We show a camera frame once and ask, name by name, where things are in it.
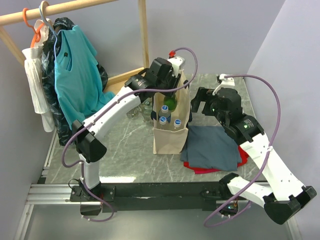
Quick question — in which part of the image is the green Perrier glass bottle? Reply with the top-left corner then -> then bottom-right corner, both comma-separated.
163,93 -> 178,112

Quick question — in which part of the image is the clear Chang soda bottle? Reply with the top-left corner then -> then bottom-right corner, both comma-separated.
142,112 -> 153,124
126,107 -> 139,119
140,98 -> 153,114

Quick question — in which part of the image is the pocari sweat bottle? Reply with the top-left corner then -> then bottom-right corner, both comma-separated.
158,105 -> 171,123
159,116 -> 168,130
172,119 -> 182,131

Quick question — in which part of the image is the cream canvas tote bag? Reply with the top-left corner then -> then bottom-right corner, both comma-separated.
151,87 -> 191,155

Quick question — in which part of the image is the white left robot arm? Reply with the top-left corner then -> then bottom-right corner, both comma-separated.
72,56 -> 185,201

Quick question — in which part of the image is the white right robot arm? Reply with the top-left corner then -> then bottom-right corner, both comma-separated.
191,87 -> 317,225

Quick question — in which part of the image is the grey folded cloth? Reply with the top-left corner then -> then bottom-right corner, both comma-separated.
180,125 -> 242,172

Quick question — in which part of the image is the wooden clothes rack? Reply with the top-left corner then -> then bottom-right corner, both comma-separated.
0,0 -> 151,131

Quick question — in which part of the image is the red folded cloth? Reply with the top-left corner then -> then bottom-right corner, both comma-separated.
183,146 -> 249,175

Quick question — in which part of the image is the turquoise hanging shirt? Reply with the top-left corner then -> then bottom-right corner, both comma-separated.
54,25 -> 115,127

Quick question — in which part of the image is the dark floral hanging garment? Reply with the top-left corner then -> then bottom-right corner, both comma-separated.
41,17 -> 109,146

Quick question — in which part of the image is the light blue clothes hanger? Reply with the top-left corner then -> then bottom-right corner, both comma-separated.
38,0 -> 59,59

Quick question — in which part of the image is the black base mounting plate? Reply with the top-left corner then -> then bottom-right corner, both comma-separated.
70,181 -> 232,216

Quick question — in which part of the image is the white hanging garment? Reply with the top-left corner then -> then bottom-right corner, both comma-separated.
22,19 -> 55,133

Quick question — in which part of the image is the orange clothes hanger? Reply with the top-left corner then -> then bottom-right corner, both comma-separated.
22,7 -> 44,48

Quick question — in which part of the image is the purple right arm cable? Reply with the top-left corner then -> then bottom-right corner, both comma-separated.
203,73 -> 281,228

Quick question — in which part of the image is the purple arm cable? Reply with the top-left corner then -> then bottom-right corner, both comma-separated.
203,73 -> 281,228
61,47 -> 198,223

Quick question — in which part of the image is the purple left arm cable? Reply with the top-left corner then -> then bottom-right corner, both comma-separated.
61,47 -> 198,223

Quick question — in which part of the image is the aluminium frame rail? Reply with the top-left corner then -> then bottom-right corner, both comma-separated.
17,125 -> 301,240

